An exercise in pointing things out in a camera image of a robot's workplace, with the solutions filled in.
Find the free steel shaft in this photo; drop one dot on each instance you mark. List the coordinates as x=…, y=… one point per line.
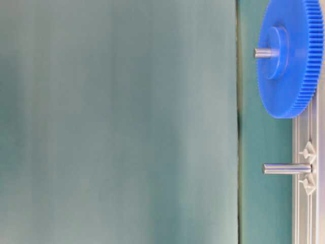
x=287, y=169

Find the steel shaft through large gear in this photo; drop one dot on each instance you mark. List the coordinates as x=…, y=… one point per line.
x=265, y=53

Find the large blue plastic gear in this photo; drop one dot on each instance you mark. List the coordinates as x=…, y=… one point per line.
x=294, y=32

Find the white upper shaft bracket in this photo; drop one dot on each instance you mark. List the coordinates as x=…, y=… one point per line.
x=309, y=153

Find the white shaft bracket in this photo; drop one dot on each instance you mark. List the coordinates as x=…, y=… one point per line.
x=309, y=153
x=308, y=183

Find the white lower shaft bracket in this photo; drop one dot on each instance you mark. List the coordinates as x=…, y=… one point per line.
x=308, y=183

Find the aluminium extrusion rail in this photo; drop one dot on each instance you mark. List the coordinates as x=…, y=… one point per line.
x=308, y=211

